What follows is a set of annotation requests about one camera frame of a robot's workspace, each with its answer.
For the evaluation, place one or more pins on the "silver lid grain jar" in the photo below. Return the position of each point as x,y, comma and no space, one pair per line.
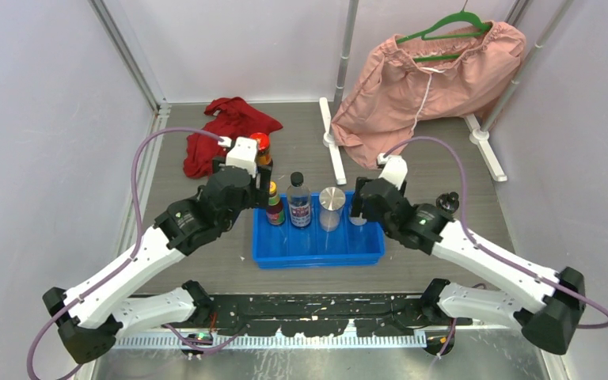
331,206

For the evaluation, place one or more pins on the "small black cap shaker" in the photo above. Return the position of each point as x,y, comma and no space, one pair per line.
448,202

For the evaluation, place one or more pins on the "pink shorts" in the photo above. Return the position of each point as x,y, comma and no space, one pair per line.
405,82

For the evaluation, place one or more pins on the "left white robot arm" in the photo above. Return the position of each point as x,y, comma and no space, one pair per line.
95,314

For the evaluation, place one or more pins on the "white slotted cable duct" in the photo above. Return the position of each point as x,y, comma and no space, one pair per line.
166,340

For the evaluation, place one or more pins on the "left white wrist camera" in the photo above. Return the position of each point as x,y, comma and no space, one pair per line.
242,153

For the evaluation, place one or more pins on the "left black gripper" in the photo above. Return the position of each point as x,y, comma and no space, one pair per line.
258,194

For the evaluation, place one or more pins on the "clear bottle black cap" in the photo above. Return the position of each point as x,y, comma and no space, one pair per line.
299,201

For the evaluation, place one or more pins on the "red lid chili jar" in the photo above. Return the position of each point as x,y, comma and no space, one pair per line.
263,156

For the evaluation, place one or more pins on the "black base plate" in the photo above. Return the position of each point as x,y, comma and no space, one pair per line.
313,315

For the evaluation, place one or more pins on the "yellow cap sauce bottle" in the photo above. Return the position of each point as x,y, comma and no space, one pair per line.
275,210

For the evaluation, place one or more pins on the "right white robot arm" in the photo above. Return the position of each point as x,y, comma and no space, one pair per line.
537,301

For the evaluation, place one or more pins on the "black cap shaker bottle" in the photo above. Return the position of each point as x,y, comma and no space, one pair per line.
357,221

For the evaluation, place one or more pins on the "white clothes rack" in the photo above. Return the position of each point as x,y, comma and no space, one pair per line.
479,126

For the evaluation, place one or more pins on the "blue plastic divided bin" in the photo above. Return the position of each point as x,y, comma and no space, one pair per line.
286,246

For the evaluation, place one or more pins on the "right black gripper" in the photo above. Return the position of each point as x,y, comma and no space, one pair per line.
358,199

